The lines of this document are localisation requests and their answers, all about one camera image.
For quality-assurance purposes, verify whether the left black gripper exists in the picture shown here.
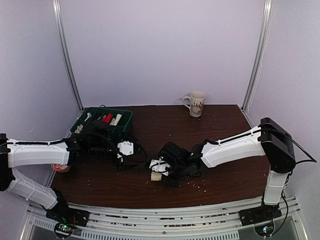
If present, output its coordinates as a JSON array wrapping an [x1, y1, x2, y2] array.
[[90, 131, 139, 171]]

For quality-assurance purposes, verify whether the cream underwear navy trim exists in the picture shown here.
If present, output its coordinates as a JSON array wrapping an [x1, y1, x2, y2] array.
[[150, 171, 163, 182]]

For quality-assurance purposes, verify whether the cream boxer underwear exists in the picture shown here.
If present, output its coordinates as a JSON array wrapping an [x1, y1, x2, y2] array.
[[110, 114, 122, 126]]

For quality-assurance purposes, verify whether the green compartment tray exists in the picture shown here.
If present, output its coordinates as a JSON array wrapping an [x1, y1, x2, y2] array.
[[70, 106, 133, 140]]

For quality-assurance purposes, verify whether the white patterned ceramic mug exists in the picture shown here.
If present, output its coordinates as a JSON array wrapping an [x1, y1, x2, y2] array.
[[182, 91, 206, 118]]

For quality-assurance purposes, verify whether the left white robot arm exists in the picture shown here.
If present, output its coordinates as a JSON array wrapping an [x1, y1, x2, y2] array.
[[0, 123, 143, 222]]

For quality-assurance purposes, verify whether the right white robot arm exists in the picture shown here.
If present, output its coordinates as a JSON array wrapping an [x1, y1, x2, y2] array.
[[149, 117, 316, 221]]

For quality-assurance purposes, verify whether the red item in tray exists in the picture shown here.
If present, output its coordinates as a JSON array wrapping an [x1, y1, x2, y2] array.
[[101, 113, 113, 124]]

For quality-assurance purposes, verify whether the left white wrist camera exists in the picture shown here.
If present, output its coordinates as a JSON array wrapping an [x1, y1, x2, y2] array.
[[117, 141, 140, 159]]

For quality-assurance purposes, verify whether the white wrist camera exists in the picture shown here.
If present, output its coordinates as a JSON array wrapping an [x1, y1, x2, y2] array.
[[117, 141, 140, 159], [145, 157, 171, 176]]

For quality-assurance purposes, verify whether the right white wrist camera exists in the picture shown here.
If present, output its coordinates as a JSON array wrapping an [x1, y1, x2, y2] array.
[[145, 157, 171, 176]]

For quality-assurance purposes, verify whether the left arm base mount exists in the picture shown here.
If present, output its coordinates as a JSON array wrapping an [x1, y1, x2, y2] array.
[[45, 208, 90, 227]]

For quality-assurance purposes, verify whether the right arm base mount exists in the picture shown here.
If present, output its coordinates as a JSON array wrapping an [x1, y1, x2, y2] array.
[[238, 206, 282, 226]]

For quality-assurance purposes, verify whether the right aluminium frame post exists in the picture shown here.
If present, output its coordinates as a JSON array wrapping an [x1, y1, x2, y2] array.
[[242, 0, 274, 113]]

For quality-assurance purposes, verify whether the aluminium frame post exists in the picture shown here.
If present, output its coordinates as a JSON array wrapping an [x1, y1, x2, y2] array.
[[52, 0, 84, 111], [242, 0, 274, 113]]

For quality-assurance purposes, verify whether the left aluminium frame post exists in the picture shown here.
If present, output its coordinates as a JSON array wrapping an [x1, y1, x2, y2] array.
[[52, 0, 84, 111]]

